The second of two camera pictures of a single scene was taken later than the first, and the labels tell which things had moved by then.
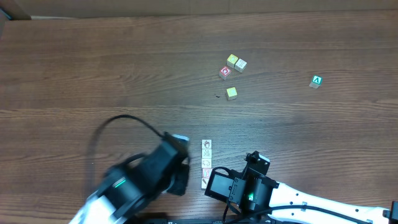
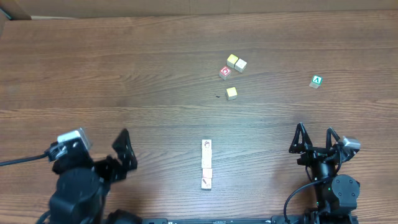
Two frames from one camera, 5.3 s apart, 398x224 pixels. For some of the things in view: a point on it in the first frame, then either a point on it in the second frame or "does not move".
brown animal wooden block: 206,144 does not move
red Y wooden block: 206,172 does not move
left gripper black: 179,174 to 106,166
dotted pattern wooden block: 206,153 does not move
